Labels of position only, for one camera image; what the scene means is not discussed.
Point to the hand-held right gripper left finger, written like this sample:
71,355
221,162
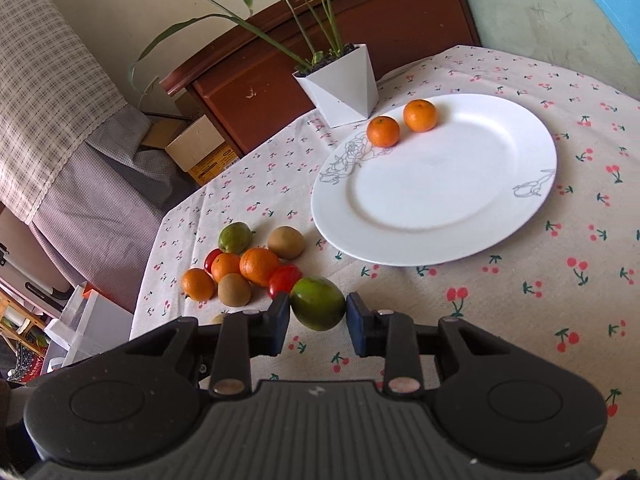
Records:
280,324

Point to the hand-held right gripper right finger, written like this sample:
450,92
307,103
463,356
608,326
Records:
356,326

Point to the red cherry tomato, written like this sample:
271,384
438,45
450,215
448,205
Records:
284,280
211,259

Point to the brown kiwi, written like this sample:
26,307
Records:
286,242
234,290
218,318

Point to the large tangerine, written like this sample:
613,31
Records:
259,266

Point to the white plate with line drawing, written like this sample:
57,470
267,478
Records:
435,185

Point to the cherry print tablecloth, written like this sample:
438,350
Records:
500,310

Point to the open cardboard box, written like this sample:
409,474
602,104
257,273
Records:
200,152

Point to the white bag with orange trim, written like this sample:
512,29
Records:
87,327

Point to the grey checked cloth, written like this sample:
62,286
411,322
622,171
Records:
100,195

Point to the white faceted plant pot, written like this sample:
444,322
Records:
340,90

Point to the dark wooden cabinet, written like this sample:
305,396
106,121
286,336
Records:
280,70

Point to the green leafy plant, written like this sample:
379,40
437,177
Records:
280,15

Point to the beige checked cloth cover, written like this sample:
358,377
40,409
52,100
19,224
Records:
45,85

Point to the teal green sheet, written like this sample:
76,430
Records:
535,10

